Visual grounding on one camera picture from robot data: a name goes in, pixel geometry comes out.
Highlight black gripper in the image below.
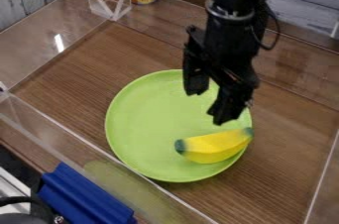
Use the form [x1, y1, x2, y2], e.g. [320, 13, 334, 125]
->
[182, 1, 268, 126]

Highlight yellow toy banana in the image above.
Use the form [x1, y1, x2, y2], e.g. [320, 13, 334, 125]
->
[173, 127, 254, 164]

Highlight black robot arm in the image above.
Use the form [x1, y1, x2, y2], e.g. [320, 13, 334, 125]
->
[182, 0, 276, 125]

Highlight green round plate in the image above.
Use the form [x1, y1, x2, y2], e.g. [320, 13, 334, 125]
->
[103, 69, 253, 182]

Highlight blue plastic block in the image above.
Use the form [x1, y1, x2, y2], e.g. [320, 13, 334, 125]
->
[38, 163, 137, 224]

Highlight clear acrylic front wall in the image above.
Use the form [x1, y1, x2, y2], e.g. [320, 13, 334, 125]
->
[0, 82, 217, 224]

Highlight black cable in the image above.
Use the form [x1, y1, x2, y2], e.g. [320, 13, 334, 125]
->
[0, 195, 34, 206]

